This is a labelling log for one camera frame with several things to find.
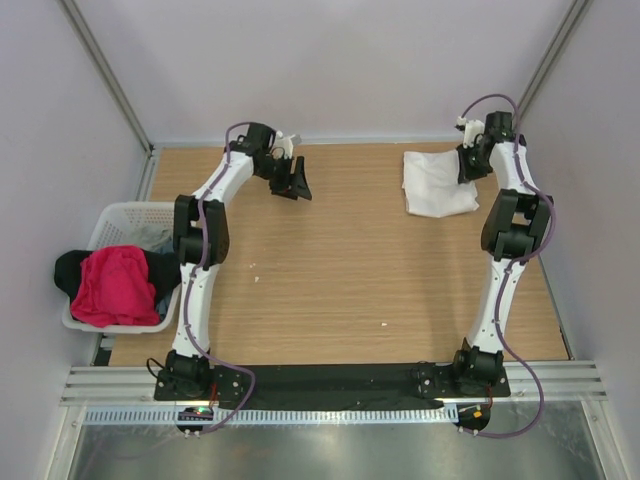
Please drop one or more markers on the left aluminium frame post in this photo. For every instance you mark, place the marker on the left aluminium frame post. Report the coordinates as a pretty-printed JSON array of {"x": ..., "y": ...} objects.
[{"x": 96, "y": 55}]

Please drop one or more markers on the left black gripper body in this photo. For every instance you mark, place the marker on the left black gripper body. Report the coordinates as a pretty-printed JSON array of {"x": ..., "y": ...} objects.
[{"x": 276, "y": 171}]

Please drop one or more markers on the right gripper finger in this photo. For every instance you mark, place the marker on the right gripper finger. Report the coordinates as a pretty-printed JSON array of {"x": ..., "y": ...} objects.
[
  {"x": 462, "y": 175},
  {"x": 465, "y": 155}
]

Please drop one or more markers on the white t shirt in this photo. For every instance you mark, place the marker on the white t shirt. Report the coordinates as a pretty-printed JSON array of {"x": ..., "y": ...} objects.
[{"x": 431, "y": 187}]

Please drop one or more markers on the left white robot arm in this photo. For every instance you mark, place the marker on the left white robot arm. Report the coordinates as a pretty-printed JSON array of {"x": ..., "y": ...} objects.
[{"x": 201, "y": 241}]

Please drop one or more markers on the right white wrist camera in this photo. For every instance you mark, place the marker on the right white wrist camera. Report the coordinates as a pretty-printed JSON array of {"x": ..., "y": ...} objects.
[{"x": 472, "y": 130}]

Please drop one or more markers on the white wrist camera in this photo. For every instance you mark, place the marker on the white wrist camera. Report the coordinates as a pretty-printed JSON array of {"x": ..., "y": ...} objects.
[
  {"x": 283, "y": 145},
  {"x": 472, "y": 130}
]

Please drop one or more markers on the aluminium frame post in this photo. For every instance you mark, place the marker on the aluminium frame post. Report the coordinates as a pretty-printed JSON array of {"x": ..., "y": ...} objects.
[
  {"x": 96, "y": 55},
  {"x": 569, "y": 24}
]

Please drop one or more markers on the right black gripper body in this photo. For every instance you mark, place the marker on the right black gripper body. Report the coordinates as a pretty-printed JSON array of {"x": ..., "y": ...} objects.
[{"x": 479, "y": 167}]

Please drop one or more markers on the slotted cable duct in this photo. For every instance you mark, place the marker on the slotted cable duct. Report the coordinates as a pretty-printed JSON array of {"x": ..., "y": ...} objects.
[{"x": 201, "y": 416}]

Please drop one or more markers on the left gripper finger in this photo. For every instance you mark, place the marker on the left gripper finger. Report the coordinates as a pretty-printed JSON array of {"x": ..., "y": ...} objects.
[
  {"x": 301, "y": 188},
  {"x": 288, "y": 191}
]

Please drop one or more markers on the white laundry basket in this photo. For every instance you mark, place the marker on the white laundry basket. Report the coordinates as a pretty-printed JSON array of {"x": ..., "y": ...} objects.
[{"x": 130, "y": 223}]

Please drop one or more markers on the aluminium rail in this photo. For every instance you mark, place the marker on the aluminium rail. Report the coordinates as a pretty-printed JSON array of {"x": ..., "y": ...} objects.
[{"x": 560, "y": 380}]

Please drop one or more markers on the pink shirt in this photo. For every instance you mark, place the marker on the pink shirt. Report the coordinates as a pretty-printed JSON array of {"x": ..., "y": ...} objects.
[{"x": 115, "y": 289}]

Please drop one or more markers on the black shirt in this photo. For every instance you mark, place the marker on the black shirt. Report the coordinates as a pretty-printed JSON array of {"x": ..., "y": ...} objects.
[{"x": 163, "y": 272}]

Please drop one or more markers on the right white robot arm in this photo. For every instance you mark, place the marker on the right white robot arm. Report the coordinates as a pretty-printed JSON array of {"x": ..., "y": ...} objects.
[{"x": 513, "y": 232}]

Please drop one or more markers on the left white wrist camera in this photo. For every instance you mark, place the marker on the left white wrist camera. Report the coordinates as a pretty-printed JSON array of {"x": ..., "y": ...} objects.
[{"x": 283, "y": 145}]

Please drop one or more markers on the right aluminium frame post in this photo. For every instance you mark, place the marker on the right aluminium frame post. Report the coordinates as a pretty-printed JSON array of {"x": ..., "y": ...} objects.
[{"x": 569, "y": 24}]

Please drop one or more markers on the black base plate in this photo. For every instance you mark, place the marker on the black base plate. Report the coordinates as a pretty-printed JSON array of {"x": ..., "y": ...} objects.
[{"x": 331, "y": 388}]

